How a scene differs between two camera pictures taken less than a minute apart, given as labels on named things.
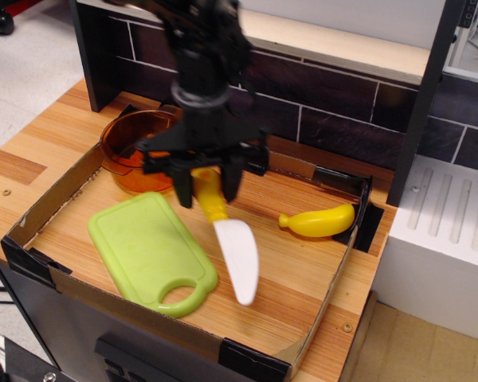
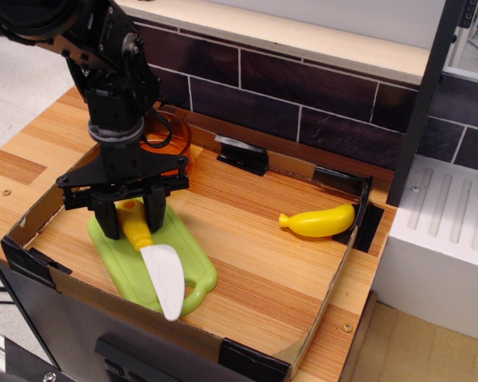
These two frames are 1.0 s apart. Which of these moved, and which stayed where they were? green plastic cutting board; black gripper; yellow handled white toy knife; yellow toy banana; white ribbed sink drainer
Moved: yellow handled white toy knife; black gripper
Stayed: white ribbed sink drainer; yellow toy banana; green plastic cutting board
